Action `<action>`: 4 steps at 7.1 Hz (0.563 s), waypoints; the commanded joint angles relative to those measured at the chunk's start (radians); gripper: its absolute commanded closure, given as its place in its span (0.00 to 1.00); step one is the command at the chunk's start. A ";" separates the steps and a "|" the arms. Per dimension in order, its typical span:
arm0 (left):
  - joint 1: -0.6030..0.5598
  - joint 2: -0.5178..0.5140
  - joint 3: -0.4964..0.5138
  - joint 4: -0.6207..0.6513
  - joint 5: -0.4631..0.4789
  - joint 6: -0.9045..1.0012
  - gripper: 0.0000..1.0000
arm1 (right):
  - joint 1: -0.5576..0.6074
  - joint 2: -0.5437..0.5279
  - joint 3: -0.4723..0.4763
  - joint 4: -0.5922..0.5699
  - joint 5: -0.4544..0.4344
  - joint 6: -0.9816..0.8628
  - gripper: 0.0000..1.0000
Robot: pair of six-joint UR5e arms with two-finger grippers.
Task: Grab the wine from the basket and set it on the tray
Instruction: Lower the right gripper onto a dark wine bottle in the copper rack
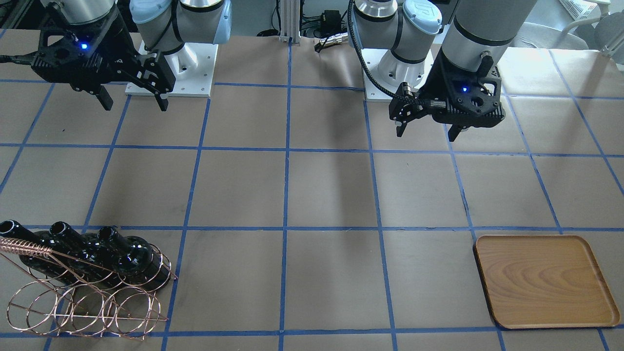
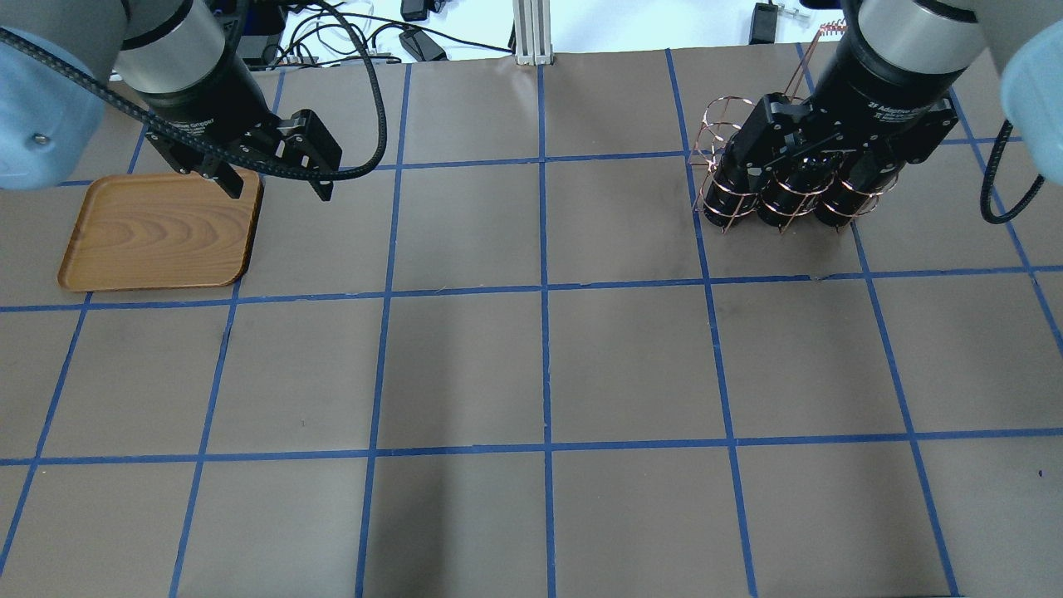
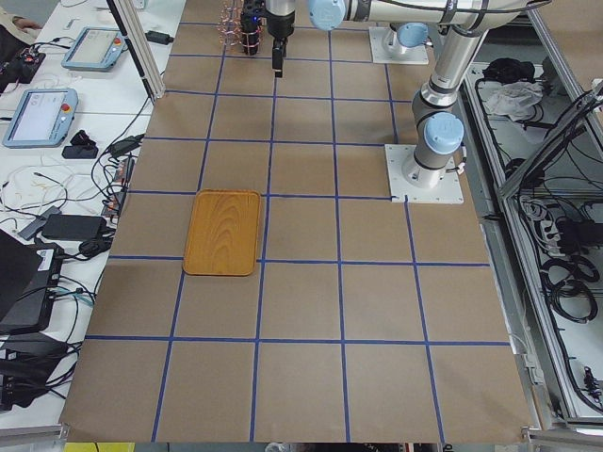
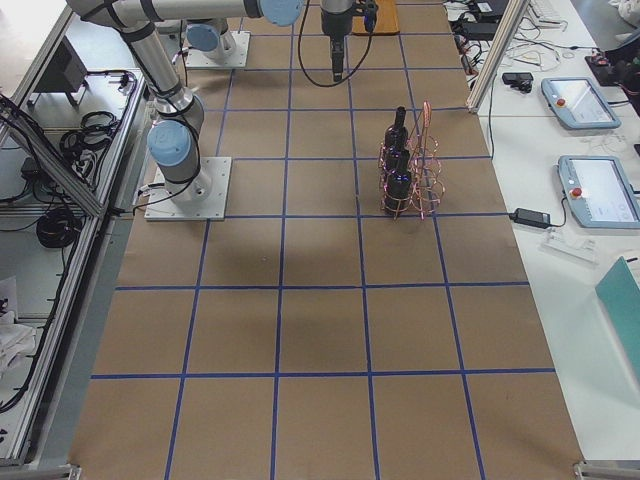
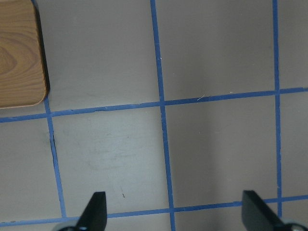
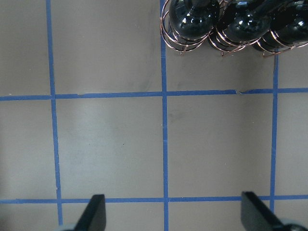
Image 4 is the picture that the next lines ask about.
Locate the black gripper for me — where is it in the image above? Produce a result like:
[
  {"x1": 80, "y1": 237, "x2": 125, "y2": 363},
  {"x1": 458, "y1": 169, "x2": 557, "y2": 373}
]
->
[{"x1": 320, "y1": 0, "x2": 355, "y2": 82}]

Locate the dark wine bottle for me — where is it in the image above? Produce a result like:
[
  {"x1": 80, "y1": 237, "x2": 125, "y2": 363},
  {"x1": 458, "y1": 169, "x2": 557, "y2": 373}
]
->
[
  {"x1": 383, "y1": 147, "x2": 411, "y2": 175},
  {"x1": 383, "y1": 171, "x2": 412, "y2": 217},
  {"x1": 384, "y1": 106, "x2": 409, "y2": 150}
]

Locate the wooden tray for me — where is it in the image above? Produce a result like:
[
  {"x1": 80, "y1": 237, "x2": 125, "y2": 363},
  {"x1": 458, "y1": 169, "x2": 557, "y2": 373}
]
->
[{"x1": 352, "y1": 0, "x2": 400, "y2": 36}]

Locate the dark wine bottle front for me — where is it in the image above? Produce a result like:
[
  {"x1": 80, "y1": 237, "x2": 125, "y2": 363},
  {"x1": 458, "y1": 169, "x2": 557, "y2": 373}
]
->
[{"x1": 383, "y1": 171, "x2": 412, "y2": 217}]

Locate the small black device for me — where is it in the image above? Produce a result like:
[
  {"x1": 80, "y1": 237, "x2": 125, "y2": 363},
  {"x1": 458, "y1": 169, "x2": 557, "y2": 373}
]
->
[{"x1": 501, "y1": 72, "x2": 533, "y2": 94}]

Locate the upper teach pendant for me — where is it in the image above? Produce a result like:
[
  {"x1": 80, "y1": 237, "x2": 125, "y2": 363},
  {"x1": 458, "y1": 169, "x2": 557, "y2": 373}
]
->
[{"x1": 540, "y1": 77, "x2": 621, "y2": 130}]

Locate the teach pendant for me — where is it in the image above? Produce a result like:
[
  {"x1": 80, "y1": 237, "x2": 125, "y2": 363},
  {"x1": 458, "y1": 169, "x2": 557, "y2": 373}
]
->
[
  {"x1": 557, "y1": 155, "x2": 639, "y2": 230},
  {"x1": 540, "y1": 77, "x2": 621, "y2": 130}
]

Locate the black power adapter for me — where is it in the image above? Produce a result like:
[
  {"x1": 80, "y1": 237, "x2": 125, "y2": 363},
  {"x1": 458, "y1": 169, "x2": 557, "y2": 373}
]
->
[{"x1": 509, "y1": 208, "x2": 551, "y2": 229}]

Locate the black box on shelf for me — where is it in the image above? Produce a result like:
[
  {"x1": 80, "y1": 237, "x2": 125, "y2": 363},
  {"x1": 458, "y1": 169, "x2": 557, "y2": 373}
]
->
[{"x1": 27, "y1": 36, "x2": 88, "y2": 107}]

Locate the clear acrylic stand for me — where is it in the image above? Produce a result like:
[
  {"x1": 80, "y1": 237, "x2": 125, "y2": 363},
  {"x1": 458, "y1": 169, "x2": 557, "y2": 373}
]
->
[{"x1": 541, "y1": 227, "x2": 598, "y2": 265}]

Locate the lower teach pendant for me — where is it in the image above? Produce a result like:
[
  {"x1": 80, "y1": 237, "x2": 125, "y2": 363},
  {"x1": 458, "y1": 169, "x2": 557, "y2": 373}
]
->
[{"x1": 557, "y1": 155, "x2": 639, "y2": 230}]

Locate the teal folder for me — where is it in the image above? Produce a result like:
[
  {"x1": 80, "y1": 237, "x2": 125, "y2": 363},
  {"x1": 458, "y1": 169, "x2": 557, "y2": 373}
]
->
[{"x1": 596, "y1": 255, "x2": 640, "y2": 378}]

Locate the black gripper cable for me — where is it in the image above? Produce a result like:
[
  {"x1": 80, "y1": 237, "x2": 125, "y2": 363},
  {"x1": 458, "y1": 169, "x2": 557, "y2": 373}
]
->
[{"x1": 297, "y1": 0, "x2": 377, "y2": 88}]

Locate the copper wire bottle basket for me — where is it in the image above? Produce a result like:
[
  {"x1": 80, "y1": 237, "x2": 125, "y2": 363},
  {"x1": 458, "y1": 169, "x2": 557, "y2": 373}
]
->
[{"x1": 378, "y1": 101, "x2": 446, "y2": 219}]

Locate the aluminium frame post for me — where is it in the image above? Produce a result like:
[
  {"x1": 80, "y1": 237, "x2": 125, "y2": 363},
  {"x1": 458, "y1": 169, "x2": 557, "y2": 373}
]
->
[{"x1": 466, "y1": 0, "x2": 528, "y2": 114}]

